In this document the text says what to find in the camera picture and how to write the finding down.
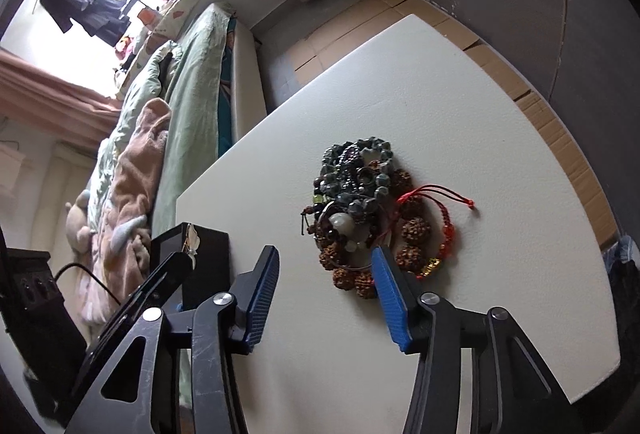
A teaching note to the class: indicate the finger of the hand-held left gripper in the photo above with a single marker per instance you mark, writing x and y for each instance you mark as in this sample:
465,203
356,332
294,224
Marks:
150,284

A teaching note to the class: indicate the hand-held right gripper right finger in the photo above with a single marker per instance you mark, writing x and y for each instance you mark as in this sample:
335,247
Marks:
391,301

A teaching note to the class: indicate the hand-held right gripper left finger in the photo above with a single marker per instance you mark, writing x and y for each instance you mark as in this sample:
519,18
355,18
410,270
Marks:
261,301

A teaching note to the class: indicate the black jewelry box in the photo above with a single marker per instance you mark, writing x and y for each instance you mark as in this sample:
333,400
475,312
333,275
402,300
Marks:
210,264

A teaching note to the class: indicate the white jade pendant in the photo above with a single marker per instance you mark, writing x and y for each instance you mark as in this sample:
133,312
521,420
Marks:
340,225

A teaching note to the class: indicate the beige plush toy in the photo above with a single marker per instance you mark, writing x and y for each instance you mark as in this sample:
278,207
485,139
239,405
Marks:
77,224

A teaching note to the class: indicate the pink fleece blanket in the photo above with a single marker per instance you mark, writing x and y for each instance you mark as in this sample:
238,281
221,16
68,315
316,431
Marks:
135,174

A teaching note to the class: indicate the bed with green sheet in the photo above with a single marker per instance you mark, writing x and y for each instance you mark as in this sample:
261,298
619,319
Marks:
200,114

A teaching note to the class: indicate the light green pillow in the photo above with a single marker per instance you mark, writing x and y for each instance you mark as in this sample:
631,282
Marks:
140,89

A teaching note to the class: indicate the pink curtain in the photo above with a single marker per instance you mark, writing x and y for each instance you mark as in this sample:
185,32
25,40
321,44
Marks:
45,89

